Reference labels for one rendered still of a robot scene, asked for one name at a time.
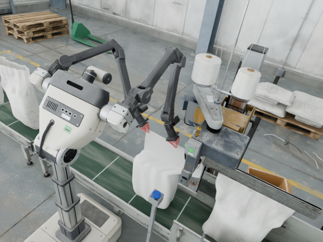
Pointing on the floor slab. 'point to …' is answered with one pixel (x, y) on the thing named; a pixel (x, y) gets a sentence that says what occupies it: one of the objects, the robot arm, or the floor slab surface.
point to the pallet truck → (83, 32)
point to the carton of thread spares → (271, 178)
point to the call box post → (151, 223)
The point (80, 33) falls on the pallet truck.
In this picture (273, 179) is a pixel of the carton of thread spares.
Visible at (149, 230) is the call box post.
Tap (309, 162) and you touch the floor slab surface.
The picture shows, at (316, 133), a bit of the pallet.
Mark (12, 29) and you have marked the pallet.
